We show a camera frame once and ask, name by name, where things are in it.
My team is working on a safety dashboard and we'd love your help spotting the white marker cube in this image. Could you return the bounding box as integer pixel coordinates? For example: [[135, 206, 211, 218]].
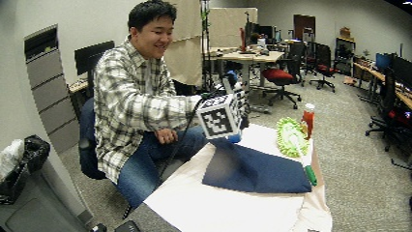
[[197, 93, 245, 140]]

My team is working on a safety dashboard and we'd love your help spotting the red-seat office chair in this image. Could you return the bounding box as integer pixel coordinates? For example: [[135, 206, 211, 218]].
[[261, 47, 305, 110]]

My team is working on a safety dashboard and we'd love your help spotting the green fluffy duster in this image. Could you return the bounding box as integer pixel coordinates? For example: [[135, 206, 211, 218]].
[[275, 117, 319, 188]]

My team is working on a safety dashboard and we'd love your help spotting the red bottle with white cap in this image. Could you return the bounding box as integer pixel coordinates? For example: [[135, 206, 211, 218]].
[[299, 102, 318, 140]]

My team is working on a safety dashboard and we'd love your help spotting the the person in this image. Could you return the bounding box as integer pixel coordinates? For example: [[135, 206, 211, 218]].
[[79, 0, 251, 211]]

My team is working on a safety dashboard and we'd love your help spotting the navy blue cloth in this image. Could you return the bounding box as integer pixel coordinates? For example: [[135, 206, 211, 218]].
[[202, 137, 315, 194]]

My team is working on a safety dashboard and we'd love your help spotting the black stand pole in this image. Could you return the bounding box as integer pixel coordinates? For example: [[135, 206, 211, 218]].
[[201, 0, 215, 93]]

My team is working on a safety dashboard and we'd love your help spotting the red upright object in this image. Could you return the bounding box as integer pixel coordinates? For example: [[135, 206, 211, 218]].
[[239, 26, 247, 53]]

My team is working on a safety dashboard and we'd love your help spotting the beige partition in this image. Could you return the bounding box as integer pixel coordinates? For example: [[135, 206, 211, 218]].
[[165, 0, 261, 87]]

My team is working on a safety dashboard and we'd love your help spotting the black and red office chair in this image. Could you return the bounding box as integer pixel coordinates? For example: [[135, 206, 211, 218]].
[[306, 43, 341, 94]]

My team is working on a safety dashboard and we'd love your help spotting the dark desk monitor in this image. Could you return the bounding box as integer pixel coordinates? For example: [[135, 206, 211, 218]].
[[245, 20, 261, 46]]

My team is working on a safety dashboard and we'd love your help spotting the white tablecloth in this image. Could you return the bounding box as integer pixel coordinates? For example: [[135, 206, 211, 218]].
[[143, 123, 335, 232]]

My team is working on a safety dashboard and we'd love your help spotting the flat black device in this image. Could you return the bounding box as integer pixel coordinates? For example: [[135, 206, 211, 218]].
[[113, 219, 143, 232]]

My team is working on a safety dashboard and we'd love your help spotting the black shelf unit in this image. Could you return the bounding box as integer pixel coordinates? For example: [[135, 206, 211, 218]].
[[333, 36, 357, 77]]

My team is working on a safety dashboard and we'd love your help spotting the brown door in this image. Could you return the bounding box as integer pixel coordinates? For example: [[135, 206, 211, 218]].
[[293, 14, 318, 42]]

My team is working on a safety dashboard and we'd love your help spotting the black bag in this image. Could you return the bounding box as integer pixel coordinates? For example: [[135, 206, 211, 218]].
[[0, 133, 54, 206]]

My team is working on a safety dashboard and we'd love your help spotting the grey filing cabinet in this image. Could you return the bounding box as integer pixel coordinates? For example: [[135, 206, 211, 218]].
[[22, 23, 85, 155]]

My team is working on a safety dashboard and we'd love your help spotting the long wooden desk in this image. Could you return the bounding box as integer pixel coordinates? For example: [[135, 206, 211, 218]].
[[353, 60, 412, 111]]

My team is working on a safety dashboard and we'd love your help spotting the cardboard box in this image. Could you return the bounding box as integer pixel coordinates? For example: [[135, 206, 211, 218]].
[[339, 26, 354, 40]]

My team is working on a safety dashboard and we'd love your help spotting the black swivel chair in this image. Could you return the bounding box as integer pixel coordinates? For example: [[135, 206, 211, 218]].
[[365, 67, 412, 153]]

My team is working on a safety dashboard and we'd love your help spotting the blue-lit monitor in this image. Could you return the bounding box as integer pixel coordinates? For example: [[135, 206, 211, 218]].
[[375, 51, 394, 73]]

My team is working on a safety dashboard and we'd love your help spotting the white plastic bag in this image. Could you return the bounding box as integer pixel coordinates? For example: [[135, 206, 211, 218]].
[[0, 138, 26, 182]]

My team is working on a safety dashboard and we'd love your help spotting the grey low cabinet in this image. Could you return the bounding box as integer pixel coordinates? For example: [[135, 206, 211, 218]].
[[0, 159, 95, 232]]

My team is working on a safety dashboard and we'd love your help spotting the large black monitor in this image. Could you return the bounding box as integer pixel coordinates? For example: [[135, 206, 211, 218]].
[[390, 53, 412, 91]]

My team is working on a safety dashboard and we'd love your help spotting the black glove cable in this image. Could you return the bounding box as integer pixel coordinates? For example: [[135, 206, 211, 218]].
[[158, 87, 227, 189]]

